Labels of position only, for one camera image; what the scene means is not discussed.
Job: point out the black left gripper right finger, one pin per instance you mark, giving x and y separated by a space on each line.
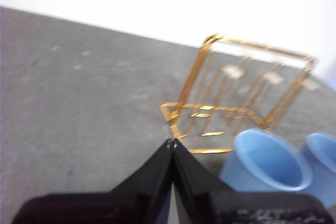
223 208

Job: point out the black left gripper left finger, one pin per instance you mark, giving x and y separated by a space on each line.
105 208

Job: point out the blue ribbed plastic cup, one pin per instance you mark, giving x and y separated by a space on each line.
262 155
325 176

